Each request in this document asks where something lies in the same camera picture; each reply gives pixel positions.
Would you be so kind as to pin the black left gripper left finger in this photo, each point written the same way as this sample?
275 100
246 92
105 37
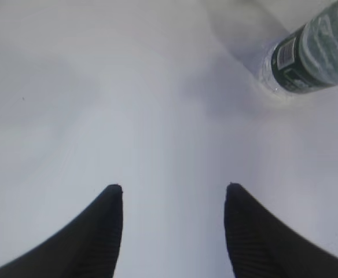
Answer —
87 247

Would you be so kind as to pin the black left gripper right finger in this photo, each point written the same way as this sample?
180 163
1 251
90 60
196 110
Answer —
260 245

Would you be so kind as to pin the clear water bottle green label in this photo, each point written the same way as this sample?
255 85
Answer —
306 60

